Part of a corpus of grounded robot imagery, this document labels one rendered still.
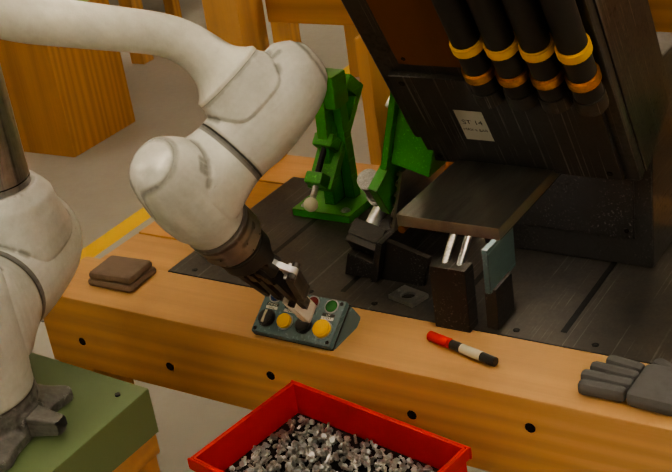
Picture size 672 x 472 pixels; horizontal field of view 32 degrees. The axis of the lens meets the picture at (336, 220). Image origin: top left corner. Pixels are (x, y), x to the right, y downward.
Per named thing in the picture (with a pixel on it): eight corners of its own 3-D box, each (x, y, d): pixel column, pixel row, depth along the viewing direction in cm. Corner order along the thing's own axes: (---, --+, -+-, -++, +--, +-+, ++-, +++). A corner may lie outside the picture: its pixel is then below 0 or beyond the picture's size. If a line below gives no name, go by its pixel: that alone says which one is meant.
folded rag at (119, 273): (87, 286, 208) (84, 271, 207) (115, 265, 214) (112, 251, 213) (130, 294, 203) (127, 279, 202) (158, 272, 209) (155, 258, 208)
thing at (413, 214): (500, 248, 158) (498, 228, 157) (397, 233, 166) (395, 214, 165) (599, 139, 187) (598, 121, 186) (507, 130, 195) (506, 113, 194)
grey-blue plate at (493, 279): (497, 332, 176) (490, 251, 170) (485, 330, 177) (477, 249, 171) (521, 302, 183) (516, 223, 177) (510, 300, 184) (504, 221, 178)
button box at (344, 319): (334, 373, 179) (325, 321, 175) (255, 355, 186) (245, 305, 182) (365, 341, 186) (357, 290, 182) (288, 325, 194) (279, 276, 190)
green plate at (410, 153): (421, 207, 185) (439, 90, 173) (376, 190, 188) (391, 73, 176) (453, 178, 193) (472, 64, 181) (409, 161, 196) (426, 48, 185)
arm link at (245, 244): (228, 256, 147) (250, 276, 152) (254, 194, 151) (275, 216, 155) (173, 246, 152) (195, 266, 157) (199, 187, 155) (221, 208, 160)
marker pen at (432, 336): (499, 364, 169) (498, 355, 168) (492, 369, 168) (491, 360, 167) (433, 337, 177) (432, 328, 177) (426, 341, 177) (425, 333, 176)
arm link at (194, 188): (210, 270, 147) (278, 193, 149) (144, 211, 135) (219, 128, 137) (163, 231, 154) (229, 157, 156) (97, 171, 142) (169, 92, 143)
